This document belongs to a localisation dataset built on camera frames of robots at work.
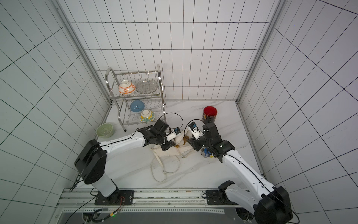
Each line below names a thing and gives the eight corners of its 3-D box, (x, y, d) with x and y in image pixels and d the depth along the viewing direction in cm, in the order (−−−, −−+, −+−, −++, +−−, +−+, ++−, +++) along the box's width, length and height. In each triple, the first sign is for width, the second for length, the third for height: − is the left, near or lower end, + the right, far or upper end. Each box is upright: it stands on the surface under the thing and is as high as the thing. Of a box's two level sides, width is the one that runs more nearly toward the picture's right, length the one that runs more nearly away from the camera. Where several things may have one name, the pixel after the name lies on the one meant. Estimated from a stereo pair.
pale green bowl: (97, 137, 97) (93, 134, 93) (102, 127, 103) (99, 123, 99) (112, 137, 97) (109, 134, 93) (116, 127, 103) (113, 123, 99)
